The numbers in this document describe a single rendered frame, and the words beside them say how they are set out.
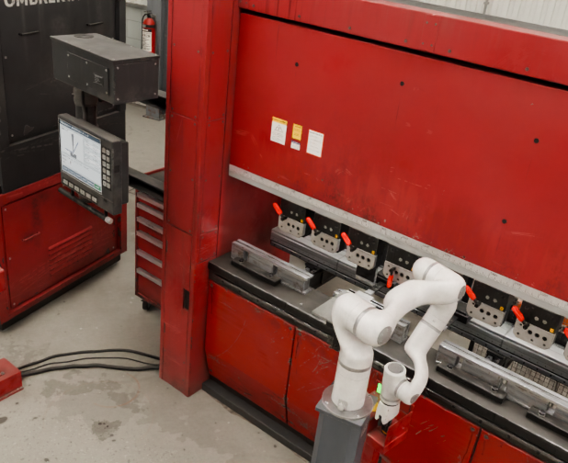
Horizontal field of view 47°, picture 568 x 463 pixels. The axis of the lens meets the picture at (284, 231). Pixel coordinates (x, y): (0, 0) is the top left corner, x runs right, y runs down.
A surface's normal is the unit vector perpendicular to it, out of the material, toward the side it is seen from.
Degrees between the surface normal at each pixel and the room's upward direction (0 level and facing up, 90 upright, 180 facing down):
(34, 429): 0
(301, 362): 90
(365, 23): 90
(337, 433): 90
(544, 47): 90
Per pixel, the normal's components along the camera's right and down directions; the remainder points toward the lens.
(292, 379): -0.62, 0.30
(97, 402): 0.11, -0.89
